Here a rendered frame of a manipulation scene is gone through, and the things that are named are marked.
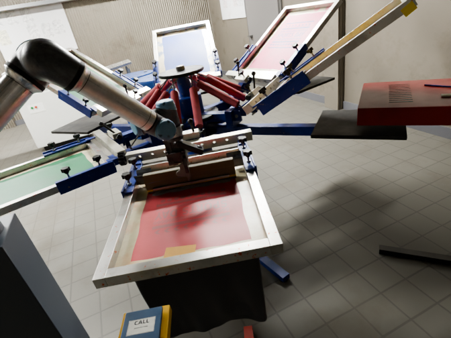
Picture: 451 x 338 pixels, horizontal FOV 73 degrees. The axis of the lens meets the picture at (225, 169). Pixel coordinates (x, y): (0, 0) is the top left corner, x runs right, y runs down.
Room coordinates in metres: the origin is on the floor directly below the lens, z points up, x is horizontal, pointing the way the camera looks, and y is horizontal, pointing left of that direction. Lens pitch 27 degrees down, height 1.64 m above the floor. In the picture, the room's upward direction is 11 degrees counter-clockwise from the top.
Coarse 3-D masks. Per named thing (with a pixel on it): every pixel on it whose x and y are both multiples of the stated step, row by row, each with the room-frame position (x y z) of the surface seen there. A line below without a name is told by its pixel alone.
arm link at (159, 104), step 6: (156, 102) 1.21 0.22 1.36; (162, 102) 1.19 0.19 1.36; (168, 102) 1.19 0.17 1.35; (156, 108) 1.19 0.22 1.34; (162, 108) 1.18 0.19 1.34; (168, 108) 1.18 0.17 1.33; (174, 108) 1.20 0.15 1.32; (162, 114) 1.17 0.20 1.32; (168, 114) 1.18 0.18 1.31; (174, 114) 1.19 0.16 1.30; (174, 120) 1.19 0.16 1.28
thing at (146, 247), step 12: (168, 192) 1.19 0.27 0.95; (180, 192) 1.17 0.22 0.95; (156, 204) 1.11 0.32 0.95; (144, 216) 1.04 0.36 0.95; (144, 228) 0.96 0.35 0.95; (144, 240) 0.88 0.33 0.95; (156, 240) 0.87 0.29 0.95; (168, 240) 0.86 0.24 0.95; (180, 240) 0.85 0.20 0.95; (144, 252) 0.82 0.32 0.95; (156, 252) 0.81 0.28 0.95
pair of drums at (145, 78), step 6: (132, 72) 5.26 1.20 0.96; (138, 72) 5.12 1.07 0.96; (144, 72) 5.00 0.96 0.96; (150, 72) 4.88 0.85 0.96; (132, 78) 4.70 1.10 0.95; (144, 78) 4.42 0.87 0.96; (150, 78) 4.32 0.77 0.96; (144, 84) 4.16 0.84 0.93; (150, 84) 4.13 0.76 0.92; (174, 90) 4.22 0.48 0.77; (138, 138) 4.73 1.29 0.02
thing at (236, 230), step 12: (192, 192) 1.15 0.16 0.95; (228, 192) 1.09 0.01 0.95; (228, 204) 1.01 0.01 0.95; (240, 204) 1.00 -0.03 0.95; (240, 216) 0.92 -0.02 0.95; (192, 228) 0.90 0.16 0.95; (204, 228) 0.89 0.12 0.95; (216, 228) 0.87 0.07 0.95; (228, 228) 0.86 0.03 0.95; (240, 228) 0.85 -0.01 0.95; (192, 240) 0.83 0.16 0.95; (204, 240) 0.82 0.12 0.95; (216, 240) 0.81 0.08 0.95; (228, 240) 0.80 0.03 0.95; (240, 240) 0.79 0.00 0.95
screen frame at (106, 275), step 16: (160, 160) 1.48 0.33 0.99; (192, 160) 1.44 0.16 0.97; (208, 160) 1.44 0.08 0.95; (256, 176) 1.12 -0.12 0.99; (256, 192) 1.00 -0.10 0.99; (128, 208) 1.07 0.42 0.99; (272, 224) 0.79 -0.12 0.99; (112, 240) 0.87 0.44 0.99; (256, 240) 0.73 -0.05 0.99; (272, 240) 0.72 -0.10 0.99; (112, 256) 0.79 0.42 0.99; (176, 256) 0.73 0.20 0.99; (192, 256) 0.71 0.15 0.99; (208, 256) 0.70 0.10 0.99; (224, 256) 0.69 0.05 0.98; (240, 256) 0.70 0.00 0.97; (256, 256) 0.70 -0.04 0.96; (96, 272) 0.72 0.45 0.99; (112, 272) 0.71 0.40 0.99; (128, 272) 0.70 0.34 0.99; (144, 272) 0.69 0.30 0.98; (160, 272) 0.69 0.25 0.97; (176, 272) 0.69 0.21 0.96; (96, 288) 0.69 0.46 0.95
